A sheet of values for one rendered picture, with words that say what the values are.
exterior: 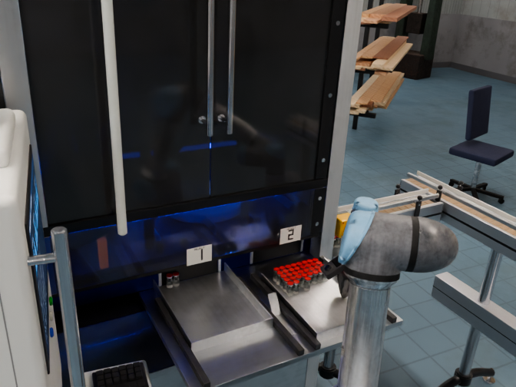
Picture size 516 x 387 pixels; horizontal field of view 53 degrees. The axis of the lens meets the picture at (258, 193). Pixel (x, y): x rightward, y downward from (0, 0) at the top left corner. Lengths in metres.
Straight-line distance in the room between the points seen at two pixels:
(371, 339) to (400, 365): 1.79
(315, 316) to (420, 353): 1.44
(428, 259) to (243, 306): 0.76
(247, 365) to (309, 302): 0.35
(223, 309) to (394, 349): 1.53
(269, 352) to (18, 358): 0.75
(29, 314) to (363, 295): 0.63
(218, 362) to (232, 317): 0.20
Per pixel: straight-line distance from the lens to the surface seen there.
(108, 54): 1.29
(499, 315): 2.49
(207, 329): 1.58
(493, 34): 11.54
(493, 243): 2.34
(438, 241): 1.08
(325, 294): 1.75
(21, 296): 0.90
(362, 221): 1.06
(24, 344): 0.96
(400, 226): 1.07
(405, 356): 2.98
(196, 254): 1.65
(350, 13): 1.67
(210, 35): 1.38
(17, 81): 1.34
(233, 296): 1.71
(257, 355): 1.50
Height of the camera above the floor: 1.87
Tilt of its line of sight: 24 degrees down
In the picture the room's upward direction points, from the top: 3 degrees clockwise
